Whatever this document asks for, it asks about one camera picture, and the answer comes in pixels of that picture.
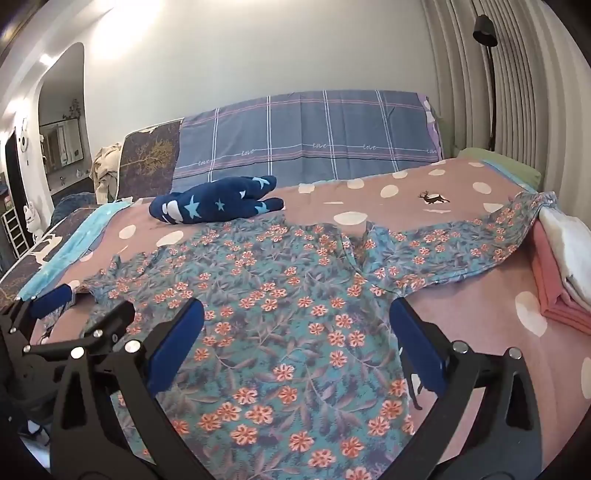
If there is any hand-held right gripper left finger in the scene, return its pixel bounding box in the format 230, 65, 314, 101
50, 298, 206, 480

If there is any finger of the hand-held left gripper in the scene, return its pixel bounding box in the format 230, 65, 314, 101
23, 300, 136, 366
9, 284, 77, 334

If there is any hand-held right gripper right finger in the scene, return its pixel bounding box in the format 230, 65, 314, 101
389, 298, 543, 480

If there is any teal floral shirt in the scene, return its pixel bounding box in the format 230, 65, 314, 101
69, 191, 559, 480

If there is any beige clothes pile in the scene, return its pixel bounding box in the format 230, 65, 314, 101
90, 145, 123, 204

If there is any dark printed blanket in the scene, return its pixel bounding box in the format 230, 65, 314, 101
0, 194, 100, 308

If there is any white cat figurine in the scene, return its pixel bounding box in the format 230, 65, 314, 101
23, 203, 41, 235

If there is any navy star-print cloth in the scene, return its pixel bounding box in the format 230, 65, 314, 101
148, 175, 284, 225

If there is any pink folded cloth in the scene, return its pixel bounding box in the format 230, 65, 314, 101
531, 222, 591, 333

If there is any pink polka dot bedsheet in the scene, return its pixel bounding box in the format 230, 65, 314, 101
44, 157, 591, 462

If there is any dark tree-print cover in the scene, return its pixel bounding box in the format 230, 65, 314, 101
117, 119, 184, 200

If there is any pale folded cloth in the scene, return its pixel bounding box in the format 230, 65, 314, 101
538, 205, 591, 310

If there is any green pillow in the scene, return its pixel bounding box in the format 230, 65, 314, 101
457, 147, 543, 192
438, 117, 458, 160

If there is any purple dotted pillow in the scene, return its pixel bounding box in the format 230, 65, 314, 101
418, 92, 445, 160

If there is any cream pleated curtain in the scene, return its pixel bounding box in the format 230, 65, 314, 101
422, 0, 591, 204

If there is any black floor lamp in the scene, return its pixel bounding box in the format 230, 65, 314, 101
472, 14, 499, 153

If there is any wall mirror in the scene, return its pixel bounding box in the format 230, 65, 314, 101
39, 117, 85, 169

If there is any white animal wall decoration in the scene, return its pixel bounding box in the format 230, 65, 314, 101
14, 117, 31, 160

